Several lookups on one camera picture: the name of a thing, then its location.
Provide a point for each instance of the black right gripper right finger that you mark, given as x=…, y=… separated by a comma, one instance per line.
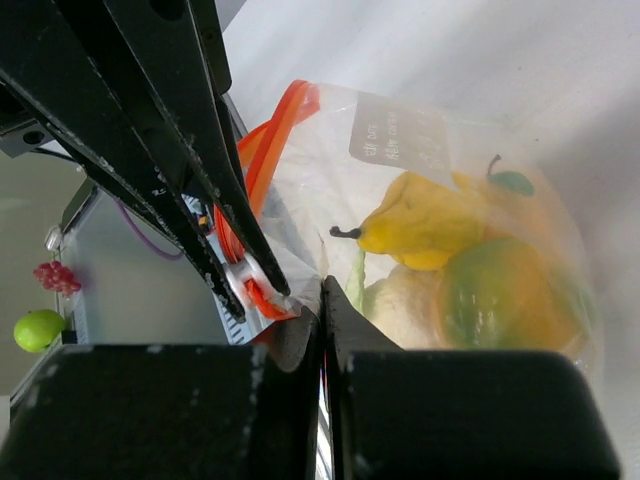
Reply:
x=447, y=414

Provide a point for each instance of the red toy grape bunch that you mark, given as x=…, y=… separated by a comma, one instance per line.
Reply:
x=56, y=277

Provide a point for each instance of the green toy lime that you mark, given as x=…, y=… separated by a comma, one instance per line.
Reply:
x=35, y=331

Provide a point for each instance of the yellow orange round fruit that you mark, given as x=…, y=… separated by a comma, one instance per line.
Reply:
x=419, y=223

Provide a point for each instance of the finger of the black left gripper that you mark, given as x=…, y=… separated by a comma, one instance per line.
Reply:
x=179, y=48
x=68, y=65

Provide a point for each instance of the white cauliflower with green leaves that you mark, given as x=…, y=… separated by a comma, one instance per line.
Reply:
x=400, y=305

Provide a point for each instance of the green orange mango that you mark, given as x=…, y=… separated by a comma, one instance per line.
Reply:
x=505, y=294

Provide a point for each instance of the clear zip bag orange zipper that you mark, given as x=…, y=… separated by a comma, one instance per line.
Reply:
x=326, y=158

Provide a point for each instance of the orange fruit with leaf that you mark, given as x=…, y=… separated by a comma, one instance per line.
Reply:
x=520, y=200

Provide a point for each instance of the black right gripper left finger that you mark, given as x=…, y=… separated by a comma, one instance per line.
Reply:
x=173, y=411

